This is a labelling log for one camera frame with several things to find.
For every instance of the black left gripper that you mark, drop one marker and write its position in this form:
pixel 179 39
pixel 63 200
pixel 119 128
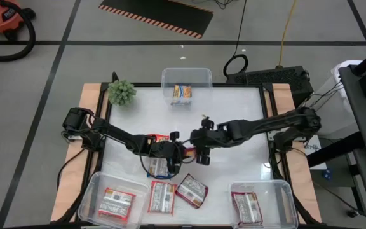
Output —
pixel 165 149

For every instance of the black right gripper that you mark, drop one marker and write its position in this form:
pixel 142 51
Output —
pixel 213 138

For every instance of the blue Maruchan ramen packet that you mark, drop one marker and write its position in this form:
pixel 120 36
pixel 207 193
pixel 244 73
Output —
pixel 182 92
pixel 157 167

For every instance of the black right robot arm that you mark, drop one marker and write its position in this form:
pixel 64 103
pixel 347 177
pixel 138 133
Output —
pixel 265 124

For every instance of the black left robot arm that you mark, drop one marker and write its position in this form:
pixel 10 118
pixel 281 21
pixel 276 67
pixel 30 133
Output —
pixel 119 135

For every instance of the clear plastic bin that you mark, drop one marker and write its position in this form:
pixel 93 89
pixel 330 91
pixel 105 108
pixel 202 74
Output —
pixel 281 203
pixel 138 191
pixel 186 76

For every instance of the green artificial potted plant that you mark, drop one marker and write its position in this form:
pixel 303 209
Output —
pixel 122 92

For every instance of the wooden table side board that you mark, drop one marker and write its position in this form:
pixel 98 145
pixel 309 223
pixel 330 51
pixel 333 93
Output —
pixel 70 197
pixel 281 95

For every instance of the black computer case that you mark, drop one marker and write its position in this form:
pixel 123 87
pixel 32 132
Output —
pixel 272 79

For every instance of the white paper sheet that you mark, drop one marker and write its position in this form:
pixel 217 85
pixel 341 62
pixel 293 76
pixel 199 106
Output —
pixel 316 159

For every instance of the small blue box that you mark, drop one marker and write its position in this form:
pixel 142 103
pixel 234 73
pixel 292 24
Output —
pixel 326 174

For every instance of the black hazard-striped floor mat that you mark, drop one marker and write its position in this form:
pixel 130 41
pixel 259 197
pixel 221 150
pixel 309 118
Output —
pixel 157 12

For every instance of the white lined waste bin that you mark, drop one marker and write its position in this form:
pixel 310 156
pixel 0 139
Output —
pixel 340 68

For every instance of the black power plug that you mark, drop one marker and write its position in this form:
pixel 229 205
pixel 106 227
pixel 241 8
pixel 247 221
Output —
pixel 352 213

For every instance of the black table frame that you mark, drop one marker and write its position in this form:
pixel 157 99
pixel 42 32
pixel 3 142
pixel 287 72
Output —
pixel 240 85

